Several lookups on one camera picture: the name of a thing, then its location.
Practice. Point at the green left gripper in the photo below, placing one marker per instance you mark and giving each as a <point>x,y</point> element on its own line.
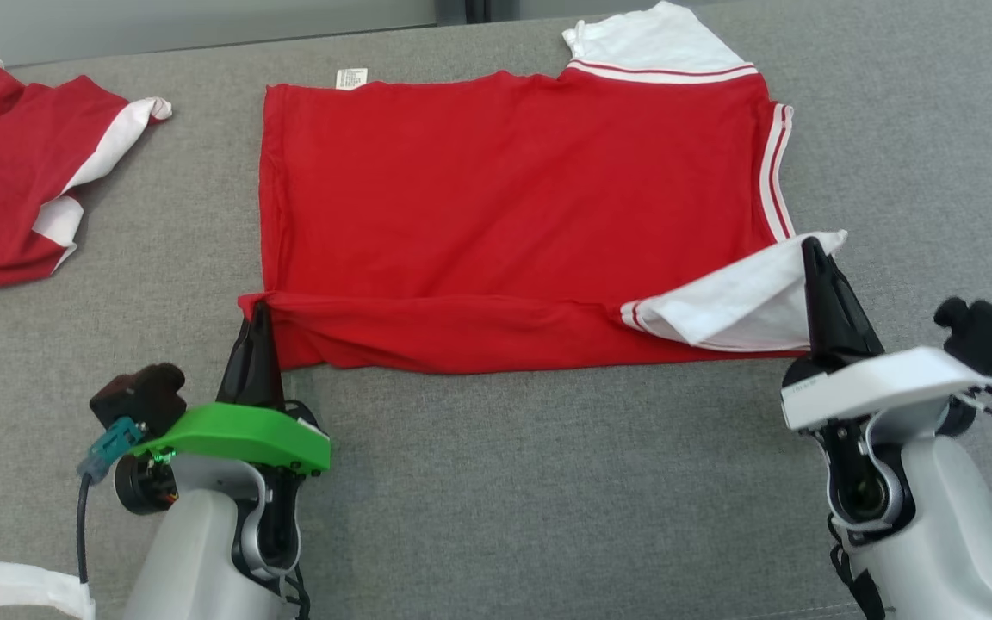
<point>238,435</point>

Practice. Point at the red white-striped shorts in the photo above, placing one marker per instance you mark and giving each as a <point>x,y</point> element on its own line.
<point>5,172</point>

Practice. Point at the white tape tag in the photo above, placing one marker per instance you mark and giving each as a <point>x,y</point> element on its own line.
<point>22,585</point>

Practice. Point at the red basketball jersey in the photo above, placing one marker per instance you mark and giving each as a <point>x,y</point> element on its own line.
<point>505,198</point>

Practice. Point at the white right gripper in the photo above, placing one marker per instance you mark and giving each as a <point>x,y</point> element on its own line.
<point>883,383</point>

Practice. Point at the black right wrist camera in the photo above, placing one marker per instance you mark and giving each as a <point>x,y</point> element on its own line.
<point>991,331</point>

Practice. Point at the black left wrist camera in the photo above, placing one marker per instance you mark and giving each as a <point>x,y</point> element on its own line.
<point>139,396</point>

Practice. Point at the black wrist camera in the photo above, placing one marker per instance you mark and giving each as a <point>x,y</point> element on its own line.
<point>991,331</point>
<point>139,396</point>

